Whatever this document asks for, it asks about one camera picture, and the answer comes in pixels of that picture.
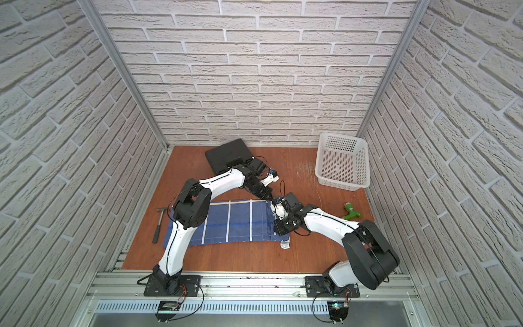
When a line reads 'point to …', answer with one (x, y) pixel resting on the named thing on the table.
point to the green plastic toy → (352, 214)
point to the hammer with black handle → (156, 233)
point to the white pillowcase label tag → (285, 244)
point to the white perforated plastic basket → (342, 161)
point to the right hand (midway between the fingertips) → (278, 228)
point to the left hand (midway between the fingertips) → (274, 196)
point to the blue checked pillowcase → (238, 223)
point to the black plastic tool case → (218, 157)
